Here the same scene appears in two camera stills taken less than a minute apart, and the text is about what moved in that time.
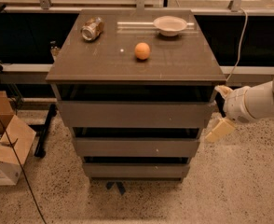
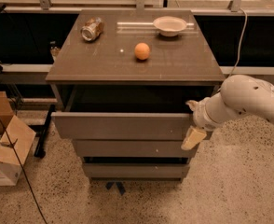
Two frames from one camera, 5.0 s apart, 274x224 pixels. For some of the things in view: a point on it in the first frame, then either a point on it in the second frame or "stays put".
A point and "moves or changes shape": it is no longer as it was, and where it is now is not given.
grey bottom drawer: (136, 170) stays put
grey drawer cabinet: (137, 89) stays put
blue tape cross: (119, 184) stays put
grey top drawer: (136, 114) moves or changes shape
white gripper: (236, 105) to (201, 116)
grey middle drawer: (137, 147) stays put
